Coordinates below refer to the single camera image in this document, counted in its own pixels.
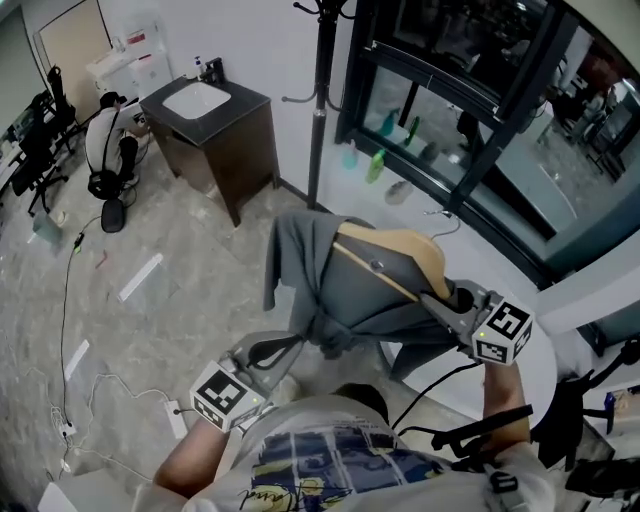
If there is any white floor cable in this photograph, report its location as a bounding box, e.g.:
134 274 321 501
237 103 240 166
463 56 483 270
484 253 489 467
22 367 174 484

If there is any black office chair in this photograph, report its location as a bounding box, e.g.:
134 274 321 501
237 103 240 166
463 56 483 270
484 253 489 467
10 92 71 217
45 64 81 151

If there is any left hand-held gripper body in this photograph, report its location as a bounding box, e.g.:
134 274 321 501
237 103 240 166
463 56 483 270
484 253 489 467
189 343 282 434

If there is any person's white printed shirt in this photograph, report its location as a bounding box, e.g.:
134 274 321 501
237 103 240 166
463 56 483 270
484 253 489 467
130 393 569 512

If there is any wooden hanger with metal hook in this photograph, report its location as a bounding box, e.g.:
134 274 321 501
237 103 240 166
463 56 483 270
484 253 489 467
331 208 462 304

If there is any white floor strip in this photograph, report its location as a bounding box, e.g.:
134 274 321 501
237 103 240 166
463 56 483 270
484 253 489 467
63 339 91 382
117 252 165 303

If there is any grey garment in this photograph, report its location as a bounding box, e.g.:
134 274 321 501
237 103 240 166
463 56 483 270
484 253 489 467
262 210 472 382

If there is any green spray bottle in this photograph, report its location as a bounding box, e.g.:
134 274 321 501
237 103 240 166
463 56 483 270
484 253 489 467
365 148 388 185

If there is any white sink basin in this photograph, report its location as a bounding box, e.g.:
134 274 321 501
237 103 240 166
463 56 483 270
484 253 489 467
162 80 233 121

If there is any black coat rack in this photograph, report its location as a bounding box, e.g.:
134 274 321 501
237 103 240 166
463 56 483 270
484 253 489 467
281 0 357 211

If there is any black window frame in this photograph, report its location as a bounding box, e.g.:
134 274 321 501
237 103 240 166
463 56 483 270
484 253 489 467
333 0 640 292

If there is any grey sponge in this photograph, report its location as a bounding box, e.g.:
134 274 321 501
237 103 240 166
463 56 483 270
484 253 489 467
384 180 414 207

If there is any translucent waste bin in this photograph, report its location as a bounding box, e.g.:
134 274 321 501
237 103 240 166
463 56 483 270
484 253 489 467
31 210 65 247

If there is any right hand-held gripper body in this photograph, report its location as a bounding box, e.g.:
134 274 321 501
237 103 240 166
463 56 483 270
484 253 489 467
448 278 536 369

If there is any long white power strip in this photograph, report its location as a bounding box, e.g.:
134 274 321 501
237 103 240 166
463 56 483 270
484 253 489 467
163 398 189 441

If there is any person's left forearm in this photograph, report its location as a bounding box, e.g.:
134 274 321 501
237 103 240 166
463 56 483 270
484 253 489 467
152 413 244 501

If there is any black floor cable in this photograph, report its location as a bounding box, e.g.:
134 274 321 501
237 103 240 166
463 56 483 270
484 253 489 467
58 214 104 426

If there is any round white table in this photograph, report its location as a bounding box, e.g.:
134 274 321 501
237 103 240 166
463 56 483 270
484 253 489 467
375 277 558 434

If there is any person's right forearm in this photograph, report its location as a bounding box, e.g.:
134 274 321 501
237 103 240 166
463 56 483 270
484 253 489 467
480 358 532 454

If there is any black faucet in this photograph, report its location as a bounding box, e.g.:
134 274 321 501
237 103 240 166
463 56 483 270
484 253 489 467
198 56 225 84

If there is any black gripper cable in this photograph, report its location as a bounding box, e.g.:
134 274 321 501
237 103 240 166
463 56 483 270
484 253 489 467
391 361 484 432

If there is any tan door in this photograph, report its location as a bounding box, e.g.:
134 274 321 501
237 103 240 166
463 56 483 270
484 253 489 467
37 0 113 124

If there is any dark wooden sink cabinet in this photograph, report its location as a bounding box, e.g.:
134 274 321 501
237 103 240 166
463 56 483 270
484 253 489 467
138 76 282 229

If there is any black swivel chair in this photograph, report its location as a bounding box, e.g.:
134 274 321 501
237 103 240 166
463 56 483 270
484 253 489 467
529 337 640 501

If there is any black chest harness strap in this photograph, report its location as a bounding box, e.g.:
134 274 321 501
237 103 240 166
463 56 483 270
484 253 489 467
394 403 535 512

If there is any black round stool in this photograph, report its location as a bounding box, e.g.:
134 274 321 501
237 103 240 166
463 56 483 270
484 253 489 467
88 168 127 235

